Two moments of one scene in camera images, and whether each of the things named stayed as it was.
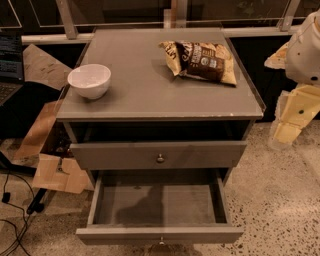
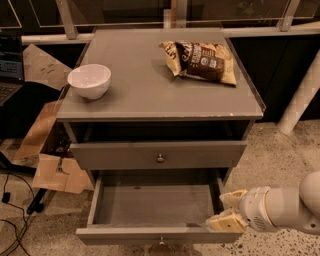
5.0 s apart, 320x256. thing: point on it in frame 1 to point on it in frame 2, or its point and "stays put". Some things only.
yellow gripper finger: (287, 132) to (227, 221)
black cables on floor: (6, 199) stays put
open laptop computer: (12, 73) stays put
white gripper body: (304, 56) to (255, 208)
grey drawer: (158, 206) stays put
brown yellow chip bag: (199, 60) stays put
